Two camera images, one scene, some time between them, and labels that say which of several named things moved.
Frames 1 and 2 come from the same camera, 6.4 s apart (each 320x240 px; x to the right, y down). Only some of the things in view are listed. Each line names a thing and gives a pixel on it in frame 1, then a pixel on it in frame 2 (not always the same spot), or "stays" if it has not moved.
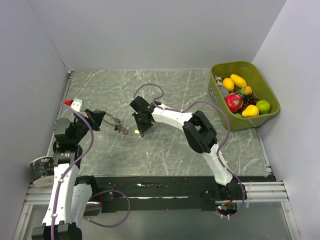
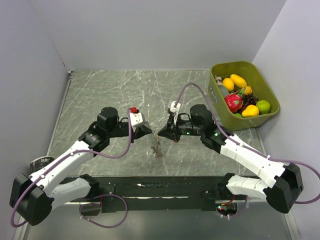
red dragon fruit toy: [234, 101] stays
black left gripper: [95, 117] → [140, 132]
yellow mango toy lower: [251, 110] stays
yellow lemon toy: [228, 83] stays
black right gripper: [141, 128] → [168, 131]
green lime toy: [263, 106] stays
